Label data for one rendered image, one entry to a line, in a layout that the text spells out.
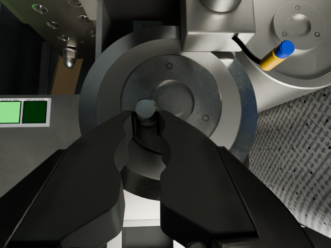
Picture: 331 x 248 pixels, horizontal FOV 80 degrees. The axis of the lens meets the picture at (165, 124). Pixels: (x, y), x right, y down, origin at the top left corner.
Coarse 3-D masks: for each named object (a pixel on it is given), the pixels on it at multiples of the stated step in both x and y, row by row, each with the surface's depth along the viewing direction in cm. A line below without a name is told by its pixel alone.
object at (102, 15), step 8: (104, 8) 19; (104, 16) 19; (104, 24) 18; (112, 24) 22; (120, 24) 27; (128, 24) 35; (96, 32) 17; (104, 32) 18; (112, 32) 22; (120, 32) 27; (128, 32) 35; (96, 40) 17; (104, 40) 18; (112, 40) 22; (96, 48) 17; (104, 48) 18; (96, 56) 17
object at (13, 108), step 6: (0, 102) 47; (6, 102) 48; (12, 102) 48; (18, 102) 48; (0, 108) 47; (6, 108) 47; (12, 108) 47; (18, 108) 47; (0, 114) 47; (6, 114) 47; (12, 114) 47; (18, 114) 47; (0, 120) 47; (6, 120) 47; (12, 120) 47; (18, 120) 47
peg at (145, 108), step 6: (138, 102) 11; (144, 102) 11; (150, 102) 11; (138, 108) 11; (144, 108) 11; (150, 108) 11; (156, 108) 11; (138, 114) 11; (144, 114) 11; (150, 114) 11; (156, 114) 11; (138, 120) 12; (144, 120) 11; (150, 120) 11; (156, 120) 14
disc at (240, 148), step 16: (144, 32) 17; (160, 32) 17; (176, 32) 17; (112, 48) 17; (128, 48) 17; (96, 64) 17; (240, 64) 17; (96, 80) 16; (240, 80) 17; (80, 96) 16; (96, 96) 16; (240, 96) 17; (80, 112) 16; (96, 112) 16; (256, 112) 17; (80, 128) 16; (240, 128) 16; (240, 144) 16; (240, 160) 16; (128, 176) 15; (144, 176) 15; (144, 192) 15
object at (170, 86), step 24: (144, 72) 15; (168, 72) 15; (192, 72) 15; (120, 96) 14; (144, 96) 14; (168, 96) 14; (192, 96) 15; (216, 96) 15; (192, 120) 14; (216, 120) 14; (144, 144) 14
